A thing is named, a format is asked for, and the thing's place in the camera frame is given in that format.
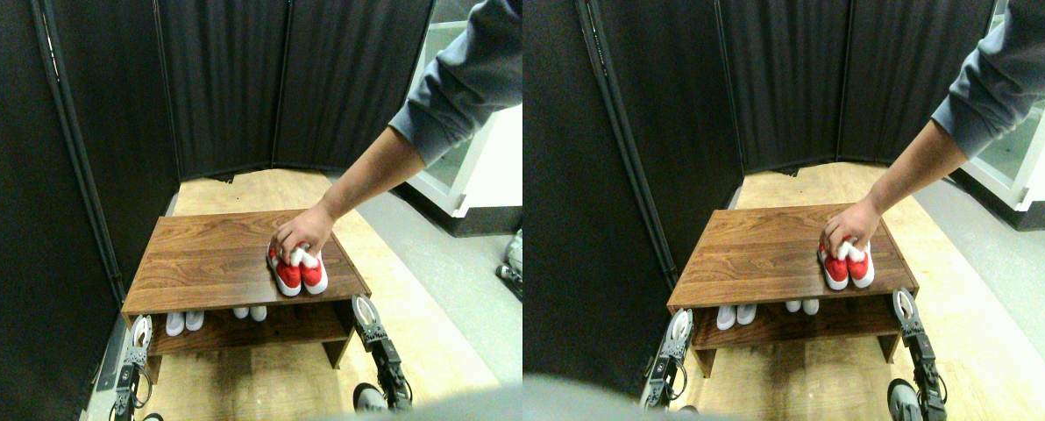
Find red shoe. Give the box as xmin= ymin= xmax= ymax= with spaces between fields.
xmin=818 ymin=239 xmax=851 ymax=291
xmin=847 ymin=241 xmax=877 ymax=289
xmin=298 ymin=246 xmax=330 ymax=296
xmin=267 ymin=241 xmax=303 ymax=297

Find person's hand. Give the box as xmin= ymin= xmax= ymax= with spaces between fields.
xmin=271 ymin=202 xmax=338 ymax=267
xmin=819 ymin=196 xmax=884 ymax=260

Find brown shoe rack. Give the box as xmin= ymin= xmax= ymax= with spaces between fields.
xmin=667 ymin=203 xmax=921 ymax=378
xmin=122 ymin=209 xmax=373 ymax=369

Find black curtain stand pole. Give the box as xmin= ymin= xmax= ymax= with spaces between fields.
xmin=32 ymin=0 xmax=129 ymax=303
xmin=575 ymin=0 xmax=674 ymax=286

